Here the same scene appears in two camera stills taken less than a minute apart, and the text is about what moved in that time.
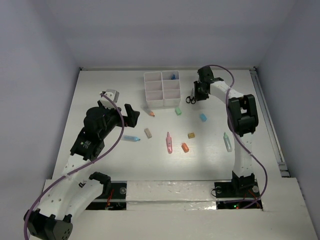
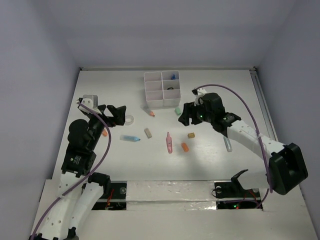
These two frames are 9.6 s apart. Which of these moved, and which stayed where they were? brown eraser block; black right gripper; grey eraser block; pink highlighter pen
Moved: black right gripper
Stayed: pink highlighter pen; grey eraser block; brown eraser block
